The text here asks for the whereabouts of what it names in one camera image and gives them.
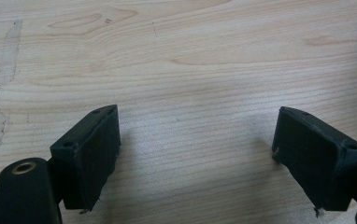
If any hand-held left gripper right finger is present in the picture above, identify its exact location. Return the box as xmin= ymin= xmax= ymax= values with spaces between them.
xmin=271 ymin=105 xmax=357 ymax=213

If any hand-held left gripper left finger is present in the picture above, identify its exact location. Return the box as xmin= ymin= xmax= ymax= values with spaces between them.
xmin=49 ymin=104 xmax=121 ymax=212

